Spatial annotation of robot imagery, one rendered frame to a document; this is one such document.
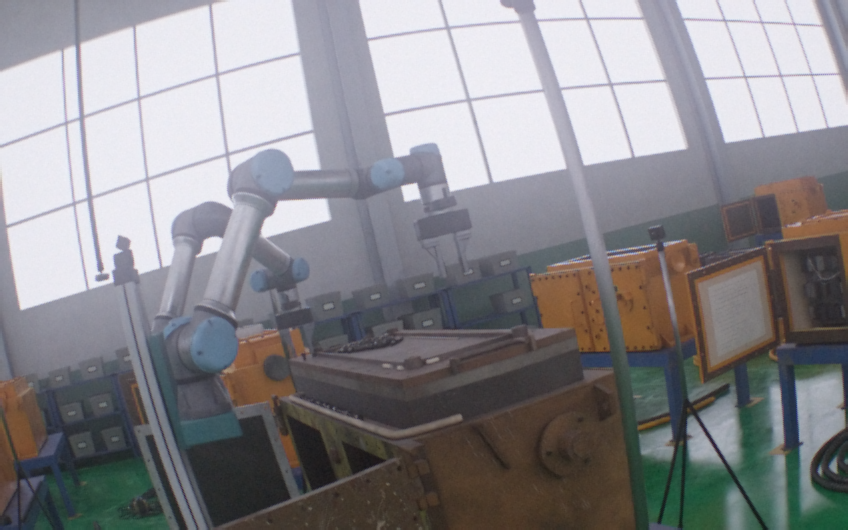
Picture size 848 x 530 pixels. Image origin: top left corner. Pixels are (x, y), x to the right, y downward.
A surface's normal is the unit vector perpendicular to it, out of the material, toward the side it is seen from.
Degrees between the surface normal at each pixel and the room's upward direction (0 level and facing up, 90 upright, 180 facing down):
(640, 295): 90
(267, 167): 84
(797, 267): 90
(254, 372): 90
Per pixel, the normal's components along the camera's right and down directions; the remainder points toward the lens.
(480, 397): 0.36, -0.05
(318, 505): 0.76, -0.16
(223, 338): 0.59, 0.00
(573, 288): -0.89, 0.23
